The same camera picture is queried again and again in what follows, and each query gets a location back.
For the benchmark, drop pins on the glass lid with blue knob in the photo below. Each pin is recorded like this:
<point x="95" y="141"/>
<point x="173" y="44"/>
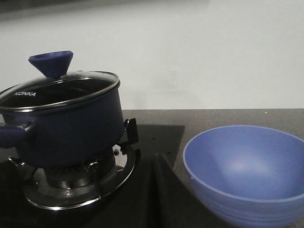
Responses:
<point x="57" y="87"/>

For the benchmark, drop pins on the light blue bowl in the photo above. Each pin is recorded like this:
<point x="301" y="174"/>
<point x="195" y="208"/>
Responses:
<point x="249" y="176"/>

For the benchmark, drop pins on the dark blue cooking pot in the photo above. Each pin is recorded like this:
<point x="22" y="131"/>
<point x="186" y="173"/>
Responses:
<point x="65" y="136"/>

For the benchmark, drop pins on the black glass cooktop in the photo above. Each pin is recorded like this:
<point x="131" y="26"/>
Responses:
<point x="140" y="191"/>

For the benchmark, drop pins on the black gas burner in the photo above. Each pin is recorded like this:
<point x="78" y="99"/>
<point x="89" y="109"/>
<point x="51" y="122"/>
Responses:
<point x="82" y="174"/>

